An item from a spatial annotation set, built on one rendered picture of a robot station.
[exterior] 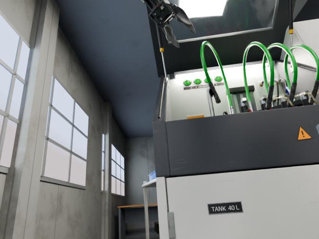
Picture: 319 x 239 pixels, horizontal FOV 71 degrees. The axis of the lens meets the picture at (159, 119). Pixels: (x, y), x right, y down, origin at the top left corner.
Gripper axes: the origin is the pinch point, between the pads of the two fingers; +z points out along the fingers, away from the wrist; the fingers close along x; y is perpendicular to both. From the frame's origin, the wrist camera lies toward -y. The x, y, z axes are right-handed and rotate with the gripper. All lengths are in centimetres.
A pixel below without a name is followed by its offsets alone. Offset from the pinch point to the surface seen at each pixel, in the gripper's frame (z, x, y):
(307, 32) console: 34, 37, -47
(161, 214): 33, -21, 48
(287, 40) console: 32, 29, -55
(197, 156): 29.1, -8.8, 35.5
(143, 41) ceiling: -65, -119, -266
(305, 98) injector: 48, 20, -11
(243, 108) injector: 36.3, 0.3, -3.0
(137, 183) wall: 222, -555, -474
